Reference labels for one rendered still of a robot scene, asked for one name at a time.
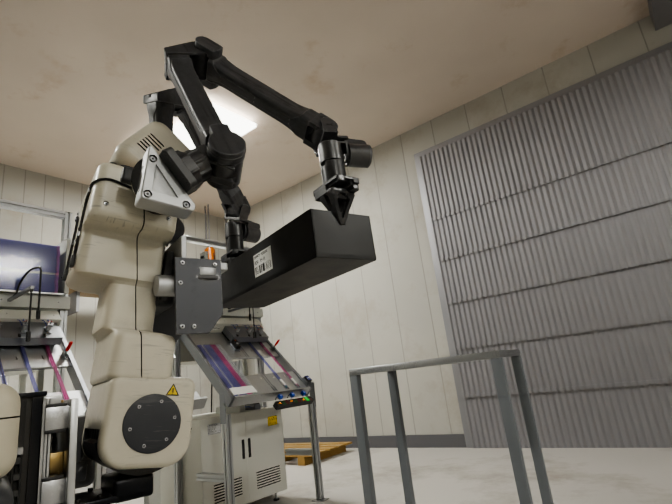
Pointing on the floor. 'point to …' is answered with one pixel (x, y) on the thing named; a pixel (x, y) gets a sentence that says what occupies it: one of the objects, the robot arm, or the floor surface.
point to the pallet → (320, 451)
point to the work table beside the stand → (501, 413)
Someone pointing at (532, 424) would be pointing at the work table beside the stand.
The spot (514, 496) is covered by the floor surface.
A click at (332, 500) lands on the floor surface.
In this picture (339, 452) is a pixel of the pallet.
